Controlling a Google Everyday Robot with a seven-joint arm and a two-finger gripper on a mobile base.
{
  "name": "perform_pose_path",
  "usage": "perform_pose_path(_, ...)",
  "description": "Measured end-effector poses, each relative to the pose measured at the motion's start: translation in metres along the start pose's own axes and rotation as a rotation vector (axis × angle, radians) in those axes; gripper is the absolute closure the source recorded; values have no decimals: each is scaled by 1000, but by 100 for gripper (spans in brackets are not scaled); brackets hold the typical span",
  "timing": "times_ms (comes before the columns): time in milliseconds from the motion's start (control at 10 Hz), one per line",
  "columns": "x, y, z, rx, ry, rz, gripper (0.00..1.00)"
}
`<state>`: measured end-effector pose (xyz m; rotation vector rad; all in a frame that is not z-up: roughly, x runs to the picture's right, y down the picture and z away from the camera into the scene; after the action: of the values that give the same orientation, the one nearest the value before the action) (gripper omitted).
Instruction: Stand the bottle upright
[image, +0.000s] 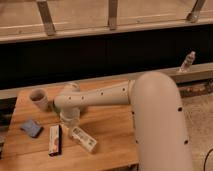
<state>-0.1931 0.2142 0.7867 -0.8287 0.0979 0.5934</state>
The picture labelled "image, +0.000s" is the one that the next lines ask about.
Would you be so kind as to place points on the left metal railing post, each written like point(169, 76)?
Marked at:
point(46, 17)

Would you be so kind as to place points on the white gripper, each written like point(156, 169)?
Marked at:
point(70, 119)

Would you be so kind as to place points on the blue sponge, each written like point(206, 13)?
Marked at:
point(32, 128)

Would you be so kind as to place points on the green round plate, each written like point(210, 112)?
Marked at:
point(55, 108)

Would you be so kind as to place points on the clear bottle on ledge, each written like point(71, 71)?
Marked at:
point(185, 66)

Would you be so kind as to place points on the grey ceramic cup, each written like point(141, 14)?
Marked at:
point(39, 98)

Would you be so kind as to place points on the long flat snack box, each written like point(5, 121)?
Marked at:
point(55, 140)

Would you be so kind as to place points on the right metal railing post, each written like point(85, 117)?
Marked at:
point(193, 16)

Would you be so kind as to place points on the metal railing post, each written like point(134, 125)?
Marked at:
point(46, 17)
point(193, 16)
point(112, 14)

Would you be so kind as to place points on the middle metal railing post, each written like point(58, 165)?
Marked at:
point(112, 14)

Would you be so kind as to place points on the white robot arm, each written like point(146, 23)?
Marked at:
point(158, 118)

